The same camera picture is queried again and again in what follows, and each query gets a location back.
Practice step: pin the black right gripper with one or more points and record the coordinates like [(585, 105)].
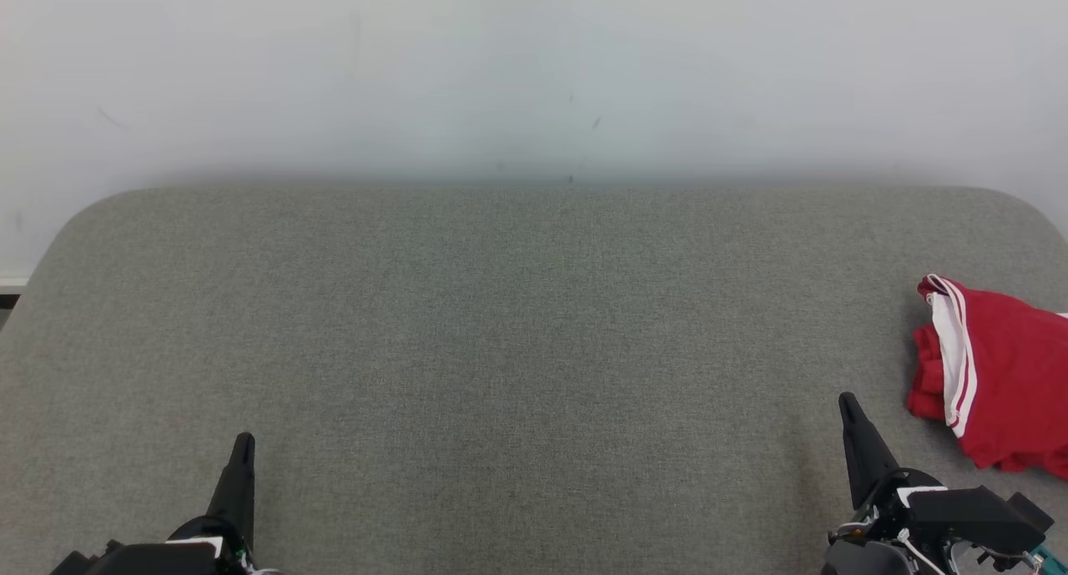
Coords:
[(968, 516)]

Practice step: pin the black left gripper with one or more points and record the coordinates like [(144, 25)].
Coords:
[(183, 558)]

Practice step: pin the red white jersey shirt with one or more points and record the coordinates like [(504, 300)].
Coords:
[(1010, 375)]

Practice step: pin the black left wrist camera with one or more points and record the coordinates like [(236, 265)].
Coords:
[(83, 565)]

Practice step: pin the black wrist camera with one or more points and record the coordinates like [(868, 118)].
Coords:
[(83, 565), (1033, 512)]

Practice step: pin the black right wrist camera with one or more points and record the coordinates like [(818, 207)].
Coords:
[(1033, 512)]

